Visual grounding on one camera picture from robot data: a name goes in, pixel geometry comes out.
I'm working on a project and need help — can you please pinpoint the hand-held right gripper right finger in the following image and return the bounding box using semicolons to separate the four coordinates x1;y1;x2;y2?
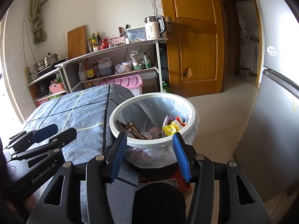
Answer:
172;132;272;224

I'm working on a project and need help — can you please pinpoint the green white packet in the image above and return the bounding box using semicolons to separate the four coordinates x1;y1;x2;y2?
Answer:
144;52;152;69

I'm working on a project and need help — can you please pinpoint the clear plastic storage box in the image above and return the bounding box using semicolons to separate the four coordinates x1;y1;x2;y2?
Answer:
125;26;147;43

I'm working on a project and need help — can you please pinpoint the steel steamer pot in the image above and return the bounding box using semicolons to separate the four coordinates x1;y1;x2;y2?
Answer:
41;53;59;66

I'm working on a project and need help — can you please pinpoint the hanging olive cloth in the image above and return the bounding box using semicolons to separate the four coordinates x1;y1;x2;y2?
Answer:
28;0;45;43

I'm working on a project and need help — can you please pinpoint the white printed bag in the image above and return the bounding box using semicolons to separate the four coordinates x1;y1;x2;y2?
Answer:
130;49;145;66

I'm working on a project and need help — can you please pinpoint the purple snack packet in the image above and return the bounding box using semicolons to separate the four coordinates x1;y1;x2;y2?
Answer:
163;115;175;127

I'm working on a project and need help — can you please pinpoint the small steel pot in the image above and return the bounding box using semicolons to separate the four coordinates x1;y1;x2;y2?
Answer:
33;59;45;71

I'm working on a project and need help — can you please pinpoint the black power cable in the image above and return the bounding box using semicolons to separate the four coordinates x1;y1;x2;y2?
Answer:
22;21;38;75

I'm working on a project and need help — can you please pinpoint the pink lidded storage box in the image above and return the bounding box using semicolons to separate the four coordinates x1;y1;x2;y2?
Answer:
98;75;143;96

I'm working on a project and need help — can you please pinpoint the blue checked blanket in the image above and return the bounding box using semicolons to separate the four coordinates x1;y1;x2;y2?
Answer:
22;84;139;224

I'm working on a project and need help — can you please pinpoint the translucent bin liner bag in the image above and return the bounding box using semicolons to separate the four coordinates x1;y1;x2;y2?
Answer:
114;98;201;168

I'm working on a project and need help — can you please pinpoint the white trash bin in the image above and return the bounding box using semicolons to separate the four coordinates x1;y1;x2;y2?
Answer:
109;93;197;148

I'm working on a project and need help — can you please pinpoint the pink woven basket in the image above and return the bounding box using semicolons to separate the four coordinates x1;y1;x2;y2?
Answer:
49;82;65;94

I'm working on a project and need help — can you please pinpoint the brown chocolate wrapper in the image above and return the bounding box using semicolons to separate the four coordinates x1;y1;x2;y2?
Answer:
125;121;142;139

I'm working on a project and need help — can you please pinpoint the white electric kettle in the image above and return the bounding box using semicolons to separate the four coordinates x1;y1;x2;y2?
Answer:
144;15;166;41

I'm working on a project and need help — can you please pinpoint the wall power strip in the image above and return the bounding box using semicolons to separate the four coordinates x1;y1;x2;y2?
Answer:
24;67;32;84

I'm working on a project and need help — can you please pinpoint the grey refrigerator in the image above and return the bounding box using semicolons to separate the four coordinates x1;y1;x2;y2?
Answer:
234;40;299;203

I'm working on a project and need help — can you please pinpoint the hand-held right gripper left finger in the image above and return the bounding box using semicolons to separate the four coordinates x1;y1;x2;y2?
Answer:
29;132;128;224

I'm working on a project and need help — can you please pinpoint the black cooktop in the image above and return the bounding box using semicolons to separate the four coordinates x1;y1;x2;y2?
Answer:
35;59;68;76

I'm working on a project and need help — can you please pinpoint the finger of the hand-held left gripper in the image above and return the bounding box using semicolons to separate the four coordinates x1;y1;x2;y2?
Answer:
3;124;59;152
10;127;77;162

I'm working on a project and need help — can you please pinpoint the green red carton box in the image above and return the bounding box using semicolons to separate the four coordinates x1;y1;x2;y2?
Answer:
34;93;67;106

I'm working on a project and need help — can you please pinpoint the wooden cutting board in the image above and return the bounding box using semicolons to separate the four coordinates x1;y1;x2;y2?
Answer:
67;25;87;60

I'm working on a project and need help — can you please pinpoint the low white shelf rack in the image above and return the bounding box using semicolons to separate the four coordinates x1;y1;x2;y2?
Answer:
27;69;68;103

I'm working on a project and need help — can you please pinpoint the metal door handle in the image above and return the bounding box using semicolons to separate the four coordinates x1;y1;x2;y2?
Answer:
165;16;179;32

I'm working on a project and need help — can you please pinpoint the yellow snack packet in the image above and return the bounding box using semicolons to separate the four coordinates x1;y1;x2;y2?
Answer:
162;115;187;137

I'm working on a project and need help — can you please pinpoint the wooden door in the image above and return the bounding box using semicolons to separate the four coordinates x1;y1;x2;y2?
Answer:
158;0;226;97

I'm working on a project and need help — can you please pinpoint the pink utensil basket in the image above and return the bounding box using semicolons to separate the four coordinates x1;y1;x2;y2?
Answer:
110;37;127;46

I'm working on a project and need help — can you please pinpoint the white plastic bottle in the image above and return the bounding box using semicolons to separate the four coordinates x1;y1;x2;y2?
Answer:
78;63;87;83

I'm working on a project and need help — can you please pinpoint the pale masking tape strip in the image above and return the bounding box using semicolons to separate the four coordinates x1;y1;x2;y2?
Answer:
70;92;84;122
75;124;106;131

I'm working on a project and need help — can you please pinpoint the plastic jug dark liquid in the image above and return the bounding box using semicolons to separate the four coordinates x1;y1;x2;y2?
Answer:
98;57;113;76

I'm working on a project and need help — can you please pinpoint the yellow label sauce bottle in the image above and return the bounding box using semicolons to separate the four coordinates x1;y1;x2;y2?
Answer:
84;58;95;80

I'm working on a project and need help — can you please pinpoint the tall white shelf rack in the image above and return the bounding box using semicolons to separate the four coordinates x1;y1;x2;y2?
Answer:
55;38;169;94

